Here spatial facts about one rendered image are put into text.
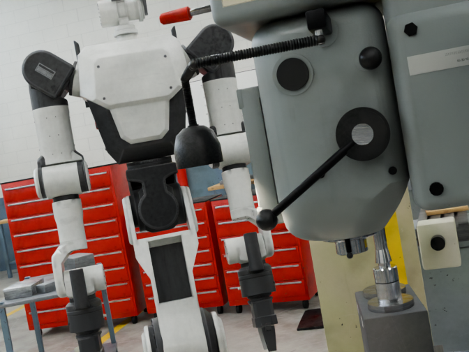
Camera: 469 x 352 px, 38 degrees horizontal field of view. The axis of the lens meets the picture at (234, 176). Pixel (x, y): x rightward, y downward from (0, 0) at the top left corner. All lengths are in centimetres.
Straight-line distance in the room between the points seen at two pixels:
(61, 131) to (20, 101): 988
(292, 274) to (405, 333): 437
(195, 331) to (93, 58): 70
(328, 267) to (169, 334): 127
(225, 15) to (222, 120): 85
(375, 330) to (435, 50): 62
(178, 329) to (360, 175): 86
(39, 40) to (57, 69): 975
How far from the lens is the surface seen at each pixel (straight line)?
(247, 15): 94
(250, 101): 103
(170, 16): 119
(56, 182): 173
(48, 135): 177
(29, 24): 1162
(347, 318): 288
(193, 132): 102
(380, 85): 94
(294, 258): 567
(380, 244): 137
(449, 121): 91
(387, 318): 135
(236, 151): 175
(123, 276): 625
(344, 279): 284
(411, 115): 91
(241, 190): 176
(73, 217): 176
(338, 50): 94
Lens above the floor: 148
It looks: 3 degrees down
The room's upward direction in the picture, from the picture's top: 10 degrees counter-clockwise
